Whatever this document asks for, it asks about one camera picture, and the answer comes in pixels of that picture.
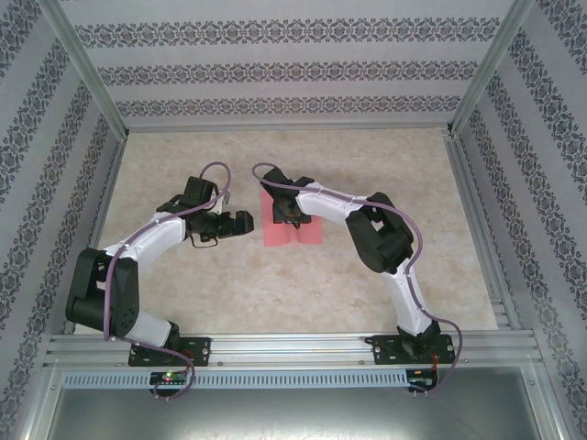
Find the pink cloth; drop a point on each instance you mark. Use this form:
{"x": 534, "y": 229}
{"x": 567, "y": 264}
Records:
{"x": 312, "y": 234}

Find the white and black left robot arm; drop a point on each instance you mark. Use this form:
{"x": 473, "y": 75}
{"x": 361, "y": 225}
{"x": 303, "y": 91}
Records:
{"x": 147, "y": 238}

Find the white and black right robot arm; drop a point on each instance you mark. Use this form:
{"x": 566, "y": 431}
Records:
{"x": 408, "y": 302}

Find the grey sheet metal tray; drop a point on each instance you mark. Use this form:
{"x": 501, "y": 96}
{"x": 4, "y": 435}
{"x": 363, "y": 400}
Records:
{"x": 293, "y": 412}

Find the circuit board with green light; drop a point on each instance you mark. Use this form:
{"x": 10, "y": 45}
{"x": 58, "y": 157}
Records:
{"x": 176, "y": 378}

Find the small dark circuit board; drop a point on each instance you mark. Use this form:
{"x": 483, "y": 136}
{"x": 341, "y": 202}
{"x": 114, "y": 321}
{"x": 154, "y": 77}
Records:
{"x": 419, "y": 381}

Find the thin aluminium wall rail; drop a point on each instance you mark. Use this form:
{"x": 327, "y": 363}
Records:
{"x": 289, "y": 127}

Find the aluminium table side rail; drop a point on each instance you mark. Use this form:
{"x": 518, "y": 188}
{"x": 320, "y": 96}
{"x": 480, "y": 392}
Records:
{"x": 95, "y": 229}
{"x": 480, "y": 229}

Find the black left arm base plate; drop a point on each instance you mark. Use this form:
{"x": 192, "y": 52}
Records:
{"x": 202, "y": 352}

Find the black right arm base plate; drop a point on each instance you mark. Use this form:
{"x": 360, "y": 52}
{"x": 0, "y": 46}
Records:
{"x": 383, "y": 350}

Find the aluminium frame post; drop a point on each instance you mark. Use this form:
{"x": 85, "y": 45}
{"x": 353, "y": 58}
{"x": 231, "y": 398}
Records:
{"x": 87, "y": 69}
{"x": 488, "y": 69}

